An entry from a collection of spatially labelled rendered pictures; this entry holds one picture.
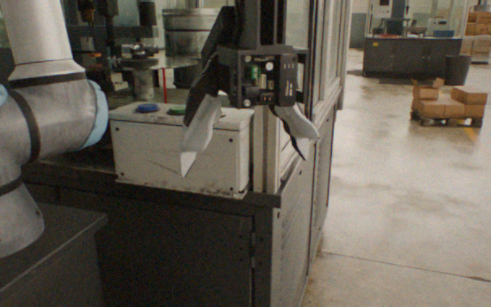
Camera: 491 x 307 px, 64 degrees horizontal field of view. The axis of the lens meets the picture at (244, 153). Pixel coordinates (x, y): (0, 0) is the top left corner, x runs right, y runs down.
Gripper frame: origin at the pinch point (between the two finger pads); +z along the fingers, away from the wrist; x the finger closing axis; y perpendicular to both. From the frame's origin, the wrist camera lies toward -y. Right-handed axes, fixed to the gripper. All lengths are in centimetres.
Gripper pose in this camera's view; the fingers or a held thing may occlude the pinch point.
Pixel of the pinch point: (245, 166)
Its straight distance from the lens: 45.9
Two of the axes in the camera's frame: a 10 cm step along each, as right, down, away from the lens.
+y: 3.6, 3.1, -8.8
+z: 0.0, 9.4, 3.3
